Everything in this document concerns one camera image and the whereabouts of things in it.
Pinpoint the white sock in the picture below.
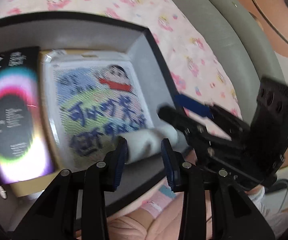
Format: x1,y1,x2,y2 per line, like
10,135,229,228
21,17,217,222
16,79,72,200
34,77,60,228
114,124,186,165

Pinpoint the cartoon bead art kit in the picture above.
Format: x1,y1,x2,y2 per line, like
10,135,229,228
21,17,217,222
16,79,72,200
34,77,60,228
45,54,153,171

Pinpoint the black rainbow Smart Devil box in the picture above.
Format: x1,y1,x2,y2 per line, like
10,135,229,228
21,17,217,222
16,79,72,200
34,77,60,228
0,47,54,185

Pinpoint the black cardboard storage box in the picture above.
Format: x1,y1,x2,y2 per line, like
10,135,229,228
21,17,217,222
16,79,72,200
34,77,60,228
0,11,188,236

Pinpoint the pink cartoon bed blanket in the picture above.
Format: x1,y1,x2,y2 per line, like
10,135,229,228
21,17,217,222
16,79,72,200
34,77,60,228
0,0,241,117

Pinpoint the grey padded bed frame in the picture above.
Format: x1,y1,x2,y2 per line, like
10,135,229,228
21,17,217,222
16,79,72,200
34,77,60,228
172,0,284,123

